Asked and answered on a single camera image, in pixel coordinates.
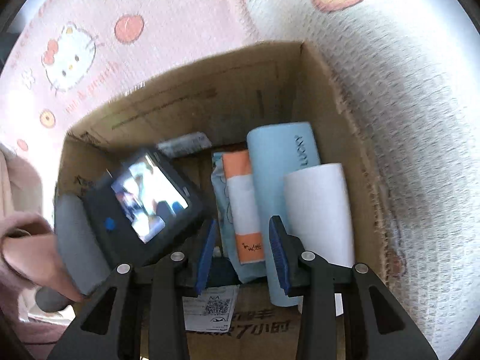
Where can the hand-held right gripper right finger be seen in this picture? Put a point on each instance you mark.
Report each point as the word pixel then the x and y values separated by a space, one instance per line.
pixel 279 260

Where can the light blue cylinder package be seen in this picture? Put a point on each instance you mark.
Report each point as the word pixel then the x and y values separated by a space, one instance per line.
pixel 281 165

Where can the brown cardboard box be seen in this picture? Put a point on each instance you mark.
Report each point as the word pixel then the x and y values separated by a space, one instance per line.
pixel 225 93

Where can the orange white tissue packet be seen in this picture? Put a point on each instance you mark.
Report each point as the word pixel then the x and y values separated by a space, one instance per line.
pixel 242 202

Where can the person's left hand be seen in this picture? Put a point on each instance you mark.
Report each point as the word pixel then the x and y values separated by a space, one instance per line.
pixel 37 255

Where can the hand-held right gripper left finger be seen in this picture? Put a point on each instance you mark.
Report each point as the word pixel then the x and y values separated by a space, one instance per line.
pixel 204 262

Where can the pink cat printed blanket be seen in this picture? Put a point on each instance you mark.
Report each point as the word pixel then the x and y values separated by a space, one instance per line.
pixel 168 15

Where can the white paper roll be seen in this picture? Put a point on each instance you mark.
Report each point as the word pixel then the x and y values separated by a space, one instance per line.
pixel 322 210

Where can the blurred white grey box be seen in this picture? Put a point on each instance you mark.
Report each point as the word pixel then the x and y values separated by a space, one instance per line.
pixel 183 144

